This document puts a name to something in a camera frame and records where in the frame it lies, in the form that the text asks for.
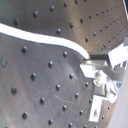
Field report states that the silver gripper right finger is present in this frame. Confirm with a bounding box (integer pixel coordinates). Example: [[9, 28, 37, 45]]
[[89, 37, 128, 68]]

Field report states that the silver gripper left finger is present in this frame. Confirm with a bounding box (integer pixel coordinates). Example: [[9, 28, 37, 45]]
[[80, 63, 122, 122]]

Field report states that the white cable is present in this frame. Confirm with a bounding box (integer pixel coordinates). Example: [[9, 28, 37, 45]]
[[0, 22, 91, 60]]

